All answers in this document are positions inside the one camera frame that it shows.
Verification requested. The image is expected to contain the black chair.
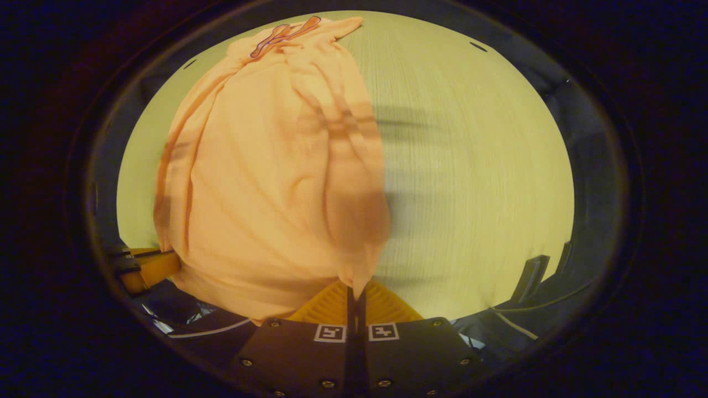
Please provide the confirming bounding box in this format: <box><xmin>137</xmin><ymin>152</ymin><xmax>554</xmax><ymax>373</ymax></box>
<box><xmin>490</xmin><ymin>242</ymin><xmax>590</xmax><ymax>318</ymax></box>

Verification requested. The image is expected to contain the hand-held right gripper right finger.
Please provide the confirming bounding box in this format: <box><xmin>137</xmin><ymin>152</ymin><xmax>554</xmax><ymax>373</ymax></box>
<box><xmin>354</xmin><ymin>279</ymin><xmax>483</xmax><ymax>398</ymax></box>

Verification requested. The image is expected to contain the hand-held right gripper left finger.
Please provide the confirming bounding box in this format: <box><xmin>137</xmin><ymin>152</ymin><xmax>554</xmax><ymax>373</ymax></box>
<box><xmin>235</xmin><ymin>279</ymin><xmax>356</xmax><ymax>398</ymax></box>

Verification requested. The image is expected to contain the white cable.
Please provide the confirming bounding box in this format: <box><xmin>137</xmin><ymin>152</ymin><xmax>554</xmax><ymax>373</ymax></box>
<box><xmin>166</xmin><ymin>318</ymin><xmax>252</xmax><ymax>339</ymax></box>
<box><xmin>491</xmin><ymin>308</ymin><xmax>540</xmax><ymax>339</ymax></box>

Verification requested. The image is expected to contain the orange T-shirt with purple trim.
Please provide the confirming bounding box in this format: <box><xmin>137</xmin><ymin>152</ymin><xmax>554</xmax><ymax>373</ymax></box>
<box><xmin>153</xmin><ymin>15</ymin><xmax>392</xmax><ymax>327</ymax></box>

